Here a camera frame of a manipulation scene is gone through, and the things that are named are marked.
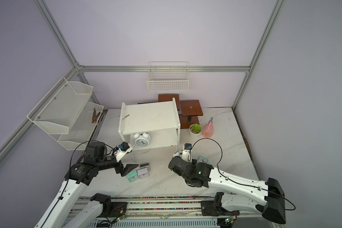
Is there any lavender square alarm clock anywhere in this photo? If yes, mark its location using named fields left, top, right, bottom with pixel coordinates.
left=137, top=168, right=150, bottom=179

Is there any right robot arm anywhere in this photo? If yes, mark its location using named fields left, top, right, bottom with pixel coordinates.
left=168, top=156, right=286, bottom=224

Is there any white mesh two-tier wall rack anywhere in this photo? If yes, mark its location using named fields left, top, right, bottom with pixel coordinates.
left=27, top=78, right=104, bottom=151

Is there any white wire wall basket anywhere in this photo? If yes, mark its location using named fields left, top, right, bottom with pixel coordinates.
left=147, top=61, right=190, bottom=93

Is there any white twin-bell alarm clock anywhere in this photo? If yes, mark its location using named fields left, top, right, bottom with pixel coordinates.
left=133, top=132, right=151, bottom=148

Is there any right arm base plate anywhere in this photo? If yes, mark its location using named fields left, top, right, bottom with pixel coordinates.
left=200, top=200, right=240, bottom=217

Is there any aluminium frame rail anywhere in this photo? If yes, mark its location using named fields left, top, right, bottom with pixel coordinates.
left=78, top=66, right=250, bottom=73

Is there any mint square clock left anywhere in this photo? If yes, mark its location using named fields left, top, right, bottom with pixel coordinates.
left=127, top=170, right=139, bottom=182

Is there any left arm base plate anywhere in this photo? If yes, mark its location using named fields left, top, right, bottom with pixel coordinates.
left=99, top=202, right=128, bottom=218

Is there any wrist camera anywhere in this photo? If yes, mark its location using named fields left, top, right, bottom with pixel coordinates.
left=114, top=142, right=133, bottom=162
left=180, top=143, right=192, bottom=163

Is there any clear grey square clock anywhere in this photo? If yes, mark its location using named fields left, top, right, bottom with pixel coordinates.
left=139, top=162, right=151, bottom=171

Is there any pink spray bottle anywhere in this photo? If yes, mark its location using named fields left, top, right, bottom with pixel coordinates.
left=202, top=117, right=214, bottom=138

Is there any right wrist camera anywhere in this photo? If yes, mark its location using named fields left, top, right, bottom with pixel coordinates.
left=180, top=143, right=192, bottom=163

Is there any white two-tier shelf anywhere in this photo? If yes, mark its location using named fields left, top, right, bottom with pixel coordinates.
left=118, top=98, right=181, bottom=150

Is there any small green potted plant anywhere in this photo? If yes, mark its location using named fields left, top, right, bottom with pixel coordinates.
left=189, top=123, right=202, bottom=139

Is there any brown wooden step stand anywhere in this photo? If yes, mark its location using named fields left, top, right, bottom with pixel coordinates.
left=137, top=93, right=204, bottom=130

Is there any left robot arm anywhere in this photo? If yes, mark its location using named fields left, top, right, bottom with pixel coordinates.
left=36, top=140, right=138, bottom=228

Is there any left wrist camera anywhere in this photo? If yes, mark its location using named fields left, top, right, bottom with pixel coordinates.
left=114, top=142, right=133, bottom=162

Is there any mint square alarm clock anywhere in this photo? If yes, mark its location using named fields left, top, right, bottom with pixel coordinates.
left=197, top=156, right=209, bottom=164

